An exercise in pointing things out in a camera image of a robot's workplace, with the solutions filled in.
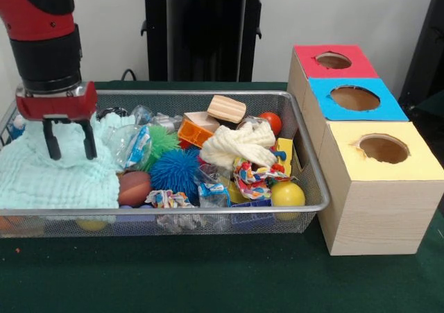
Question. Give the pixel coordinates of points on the red ball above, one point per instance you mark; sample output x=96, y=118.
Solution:
x=272, y=120

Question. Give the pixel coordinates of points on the dark green table cloth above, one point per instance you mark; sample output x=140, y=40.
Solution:
x=208, y=275

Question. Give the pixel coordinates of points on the orange building block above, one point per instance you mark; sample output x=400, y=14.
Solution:
x=192, y=132

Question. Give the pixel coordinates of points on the clear mesh bin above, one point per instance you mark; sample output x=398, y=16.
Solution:
x=305, y=181

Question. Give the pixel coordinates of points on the yellow foam block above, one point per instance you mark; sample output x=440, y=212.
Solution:
x=285, y=153

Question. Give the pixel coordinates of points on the blue building block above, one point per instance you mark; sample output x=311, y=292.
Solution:
x=251, y=202

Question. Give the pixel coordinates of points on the clear plastic bottle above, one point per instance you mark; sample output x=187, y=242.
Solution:
x=213, y=195
x=132, y=144

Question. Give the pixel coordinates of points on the black chair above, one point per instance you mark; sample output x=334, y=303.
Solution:
x=426, y=56

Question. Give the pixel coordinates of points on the cream cloth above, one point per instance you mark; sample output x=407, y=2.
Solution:
x=239, y=146

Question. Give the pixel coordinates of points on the yellow ball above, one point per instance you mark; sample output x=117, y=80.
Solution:
x=288, y=195

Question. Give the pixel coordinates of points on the green spiky puffer toy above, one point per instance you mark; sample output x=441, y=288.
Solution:
x=163, y=141

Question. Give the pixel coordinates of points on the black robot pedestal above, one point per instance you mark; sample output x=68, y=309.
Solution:
x=194, y=42

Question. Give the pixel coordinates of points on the brown cardboard piece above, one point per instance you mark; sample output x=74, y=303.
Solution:
x=203, y=118

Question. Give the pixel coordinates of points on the mint green cloth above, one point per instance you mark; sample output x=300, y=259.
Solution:
x=55, y=184

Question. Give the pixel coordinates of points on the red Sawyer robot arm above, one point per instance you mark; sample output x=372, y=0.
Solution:
x=45, y=49

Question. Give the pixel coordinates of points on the wooden box with three holes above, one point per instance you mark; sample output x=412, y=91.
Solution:
x=378, y=209

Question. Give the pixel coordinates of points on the grey plastic toy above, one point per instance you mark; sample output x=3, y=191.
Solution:
x=164, y=120

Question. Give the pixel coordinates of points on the polka dot cloth toy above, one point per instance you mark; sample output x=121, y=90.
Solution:
x=255, y=179

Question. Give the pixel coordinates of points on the brown toy football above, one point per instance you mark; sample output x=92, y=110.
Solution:
x=134, y=188

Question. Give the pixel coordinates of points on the striped wooden block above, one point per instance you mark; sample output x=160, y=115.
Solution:
x=227, y=108

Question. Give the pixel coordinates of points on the purple building block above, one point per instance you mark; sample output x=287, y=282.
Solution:
x=135, y=207

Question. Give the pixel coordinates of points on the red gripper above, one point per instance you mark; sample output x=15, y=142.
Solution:
x=55, y=106

